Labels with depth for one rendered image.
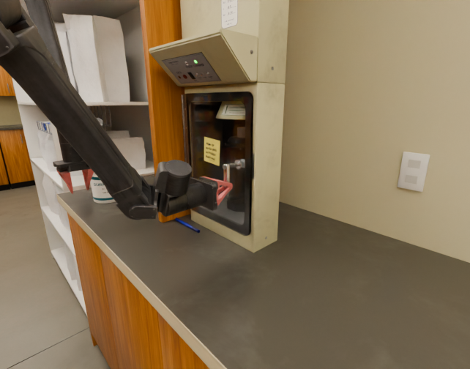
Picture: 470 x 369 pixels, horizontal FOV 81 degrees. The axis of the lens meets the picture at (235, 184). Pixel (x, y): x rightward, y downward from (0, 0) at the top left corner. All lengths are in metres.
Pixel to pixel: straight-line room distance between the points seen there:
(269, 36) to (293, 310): 0.63
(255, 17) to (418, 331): 0.75
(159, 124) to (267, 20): 0.46
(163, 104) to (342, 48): 0.63
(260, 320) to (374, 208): 0.61
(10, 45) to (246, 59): 0.43
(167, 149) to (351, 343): 0.76
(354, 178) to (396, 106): 0.27
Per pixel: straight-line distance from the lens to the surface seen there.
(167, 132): 0.98
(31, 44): 0.49
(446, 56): 0.98
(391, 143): 1.01
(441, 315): 0.77
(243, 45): 0.68
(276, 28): 0.78
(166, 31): 1.01
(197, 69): 0.79
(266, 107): 0.74
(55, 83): 0.50
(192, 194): 0.65
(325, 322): 0.64
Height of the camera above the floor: 1.37
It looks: 17 degrees down
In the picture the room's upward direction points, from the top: straight up
